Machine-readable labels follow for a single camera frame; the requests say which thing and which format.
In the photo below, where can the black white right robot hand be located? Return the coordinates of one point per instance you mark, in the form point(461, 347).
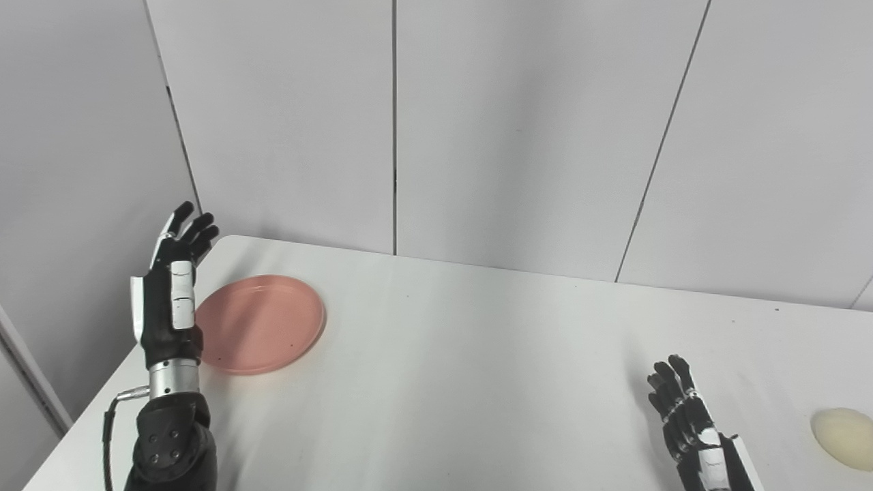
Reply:
point(702, 450)

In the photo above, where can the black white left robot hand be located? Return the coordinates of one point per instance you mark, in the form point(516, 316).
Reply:
point(164, 314)

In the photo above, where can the pink round plate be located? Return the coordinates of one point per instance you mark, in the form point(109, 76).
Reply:
point(262, 324)

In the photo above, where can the pale yellow steamed bun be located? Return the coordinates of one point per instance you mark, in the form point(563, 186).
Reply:
point(846, 436)

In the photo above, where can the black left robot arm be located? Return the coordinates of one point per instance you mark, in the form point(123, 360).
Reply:
point(174, 436)

